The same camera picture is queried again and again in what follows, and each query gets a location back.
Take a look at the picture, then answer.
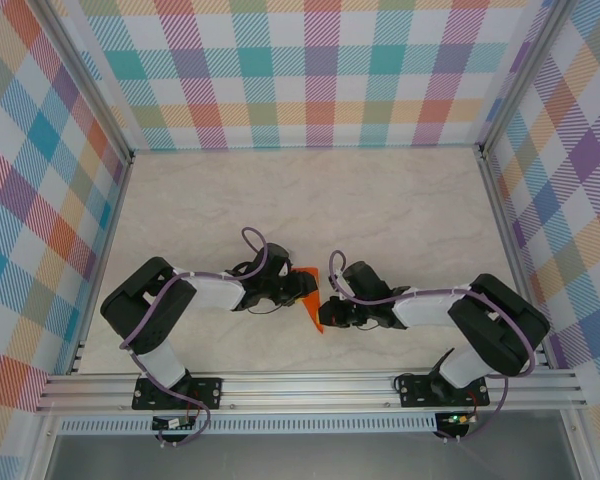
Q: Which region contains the orange paper sheet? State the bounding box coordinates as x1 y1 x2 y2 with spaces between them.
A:
292 267 327 335

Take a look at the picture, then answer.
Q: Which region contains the grey metal panel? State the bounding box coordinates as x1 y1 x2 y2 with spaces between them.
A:
44 432 581 480

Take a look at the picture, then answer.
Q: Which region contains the small dark circuit board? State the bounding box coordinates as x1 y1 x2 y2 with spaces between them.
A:
152 415 197 432

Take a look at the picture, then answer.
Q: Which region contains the thin black left gripper cable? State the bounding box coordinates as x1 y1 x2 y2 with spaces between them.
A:
246 299 282 316

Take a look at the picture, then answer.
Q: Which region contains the long aluminium mounting rail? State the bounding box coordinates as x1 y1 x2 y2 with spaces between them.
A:
35 363 589 414

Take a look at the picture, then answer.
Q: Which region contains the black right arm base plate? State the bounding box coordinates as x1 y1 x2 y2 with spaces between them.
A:
396 373 490 409

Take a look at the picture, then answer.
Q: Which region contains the slotted grey cable duct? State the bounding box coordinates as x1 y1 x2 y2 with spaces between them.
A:
58 418 439 435

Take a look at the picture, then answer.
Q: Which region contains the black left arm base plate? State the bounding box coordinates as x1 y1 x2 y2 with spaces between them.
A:
131 377 225 412

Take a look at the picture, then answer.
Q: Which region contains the aluminium side rail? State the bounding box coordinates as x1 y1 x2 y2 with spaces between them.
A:
472 143 552 370
65 152 135 376

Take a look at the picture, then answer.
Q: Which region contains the aluminium frame post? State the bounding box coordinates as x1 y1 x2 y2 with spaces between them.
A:
477 0 577 160
32 0 135 165

